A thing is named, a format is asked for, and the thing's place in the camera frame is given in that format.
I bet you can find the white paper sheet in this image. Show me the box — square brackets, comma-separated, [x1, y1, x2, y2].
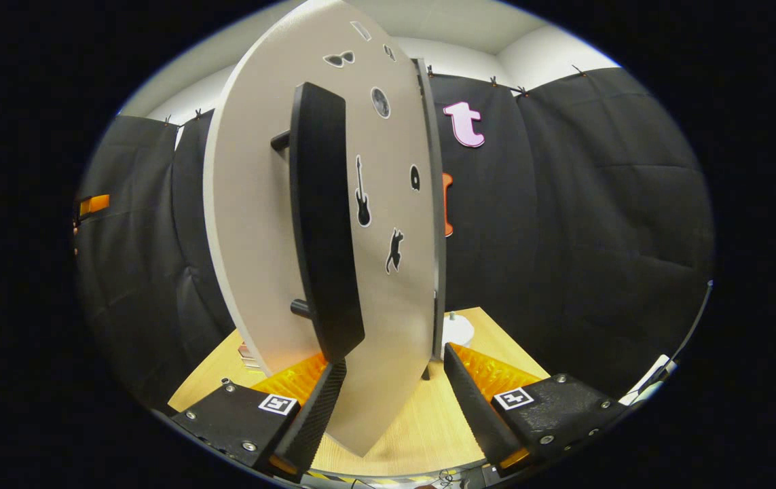
[621, 353, 678, 406]

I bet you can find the black backdrop cloth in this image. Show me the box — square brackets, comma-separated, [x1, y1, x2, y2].
[75, 67, 714, 408]

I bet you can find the grey cabinet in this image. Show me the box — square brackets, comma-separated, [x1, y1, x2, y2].
[415, 58, 448, 381]

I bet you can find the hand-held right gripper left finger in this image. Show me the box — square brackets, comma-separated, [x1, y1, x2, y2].
[170, 353, 348, 479]

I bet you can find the black cabinet door handle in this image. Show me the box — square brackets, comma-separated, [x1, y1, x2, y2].
[270, 81, 366, 363]

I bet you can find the beige cabinet door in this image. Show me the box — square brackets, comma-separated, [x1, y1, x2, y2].
[203, 0, 446, 457]

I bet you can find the white round container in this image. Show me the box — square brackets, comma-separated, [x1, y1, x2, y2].
[442, 311, 475, 348]

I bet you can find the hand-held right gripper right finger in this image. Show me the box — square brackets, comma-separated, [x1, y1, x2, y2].
[443, 343, 629, 476]

